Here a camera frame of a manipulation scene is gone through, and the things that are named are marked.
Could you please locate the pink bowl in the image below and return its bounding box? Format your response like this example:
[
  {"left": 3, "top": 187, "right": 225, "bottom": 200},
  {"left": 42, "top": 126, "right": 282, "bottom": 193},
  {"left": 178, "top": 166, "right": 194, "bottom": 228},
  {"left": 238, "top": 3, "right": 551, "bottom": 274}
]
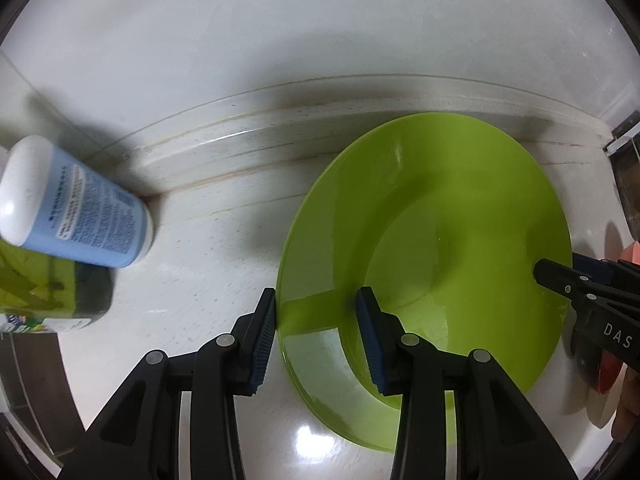
[{"left": 587, "top": 239, "right": 640, "bottom": 430}]

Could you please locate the green plastic plate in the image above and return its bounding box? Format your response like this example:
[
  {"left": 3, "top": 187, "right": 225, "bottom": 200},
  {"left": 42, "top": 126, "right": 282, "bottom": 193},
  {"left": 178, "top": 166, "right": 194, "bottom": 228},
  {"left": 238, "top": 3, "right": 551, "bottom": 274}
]
[{"left": 277, "top": 113, "right": 572, "bottom": 452}]

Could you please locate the red and black bowl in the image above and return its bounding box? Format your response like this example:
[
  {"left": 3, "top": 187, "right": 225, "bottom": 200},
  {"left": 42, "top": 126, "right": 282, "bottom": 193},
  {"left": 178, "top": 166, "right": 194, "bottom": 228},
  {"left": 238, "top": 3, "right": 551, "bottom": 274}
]
[{"left": 570, "top": 330, "right": 608, "bottom": 394}]

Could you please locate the right hand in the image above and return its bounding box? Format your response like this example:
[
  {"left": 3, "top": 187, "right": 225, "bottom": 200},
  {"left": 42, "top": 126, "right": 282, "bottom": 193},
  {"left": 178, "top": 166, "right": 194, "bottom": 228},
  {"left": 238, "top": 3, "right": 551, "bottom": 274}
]
[{"left": 611, "top": 367, "right": 640, "bottom": 443}]

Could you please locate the green dish soap bottle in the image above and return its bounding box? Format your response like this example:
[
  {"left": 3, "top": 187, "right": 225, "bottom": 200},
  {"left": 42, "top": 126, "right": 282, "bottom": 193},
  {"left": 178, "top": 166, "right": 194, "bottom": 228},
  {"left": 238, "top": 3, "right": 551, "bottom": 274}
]
[{"left": 0, "top": 242, "right": 114, "bottom": 334}]

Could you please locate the blue white pump bottle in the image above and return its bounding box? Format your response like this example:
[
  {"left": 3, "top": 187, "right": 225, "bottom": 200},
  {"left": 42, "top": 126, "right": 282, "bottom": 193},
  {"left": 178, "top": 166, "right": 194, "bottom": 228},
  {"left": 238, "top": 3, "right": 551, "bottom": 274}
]
[{"left": 1, "top": 136, "right": 154, "bottom": 269}]

